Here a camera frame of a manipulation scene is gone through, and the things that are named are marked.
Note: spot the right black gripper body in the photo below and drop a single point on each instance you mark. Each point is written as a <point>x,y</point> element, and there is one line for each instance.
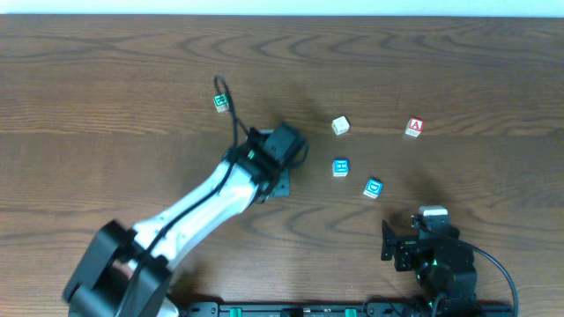
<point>398,247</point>

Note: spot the green letter block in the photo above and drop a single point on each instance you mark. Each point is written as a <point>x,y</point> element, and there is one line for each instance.
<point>221,102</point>

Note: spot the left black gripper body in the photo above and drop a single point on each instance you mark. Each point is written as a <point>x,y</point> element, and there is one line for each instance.
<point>279,186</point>

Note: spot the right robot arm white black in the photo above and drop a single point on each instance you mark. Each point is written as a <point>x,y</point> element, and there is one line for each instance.
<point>443,266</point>

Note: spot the cream wooden block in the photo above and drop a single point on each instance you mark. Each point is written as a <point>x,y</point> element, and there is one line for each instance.
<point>340,125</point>

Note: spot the black mounting rail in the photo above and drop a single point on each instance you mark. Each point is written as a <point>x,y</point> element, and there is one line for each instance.
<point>370,309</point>

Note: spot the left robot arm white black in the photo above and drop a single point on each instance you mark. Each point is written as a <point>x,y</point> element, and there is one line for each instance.
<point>127,272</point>

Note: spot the red letter A block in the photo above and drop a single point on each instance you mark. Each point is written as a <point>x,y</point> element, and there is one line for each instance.
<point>414,127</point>

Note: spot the blue letter H block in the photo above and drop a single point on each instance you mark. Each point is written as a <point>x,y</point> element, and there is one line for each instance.
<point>340,167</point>

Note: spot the blue letter D block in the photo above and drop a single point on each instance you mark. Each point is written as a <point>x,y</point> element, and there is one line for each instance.
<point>373,188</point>

